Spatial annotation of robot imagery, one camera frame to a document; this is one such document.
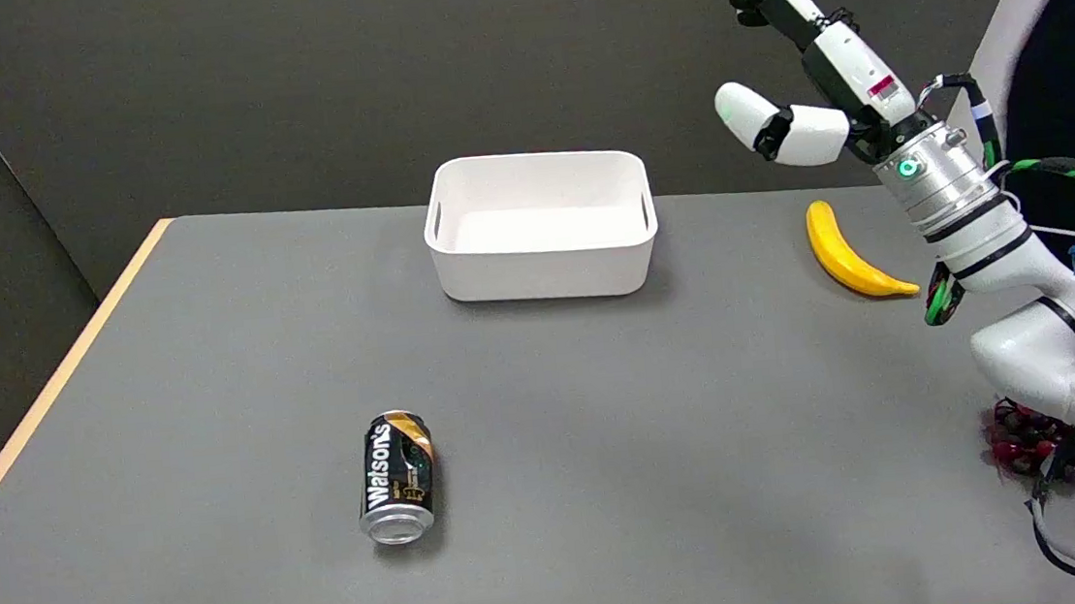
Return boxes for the dark red grape bunch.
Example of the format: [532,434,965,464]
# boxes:
[979,392,1075,495]

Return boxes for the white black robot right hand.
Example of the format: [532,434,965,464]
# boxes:
[706,0,936,176]

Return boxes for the yellow banana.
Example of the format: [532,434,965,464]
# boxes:
[804,192,922,306]

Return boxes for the white plastic storage bin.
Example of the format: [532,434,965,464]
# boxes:
[417,142,665,313]

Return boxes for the black Watsons drink can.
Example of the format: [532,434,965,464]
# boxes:
[349,407,444,550]

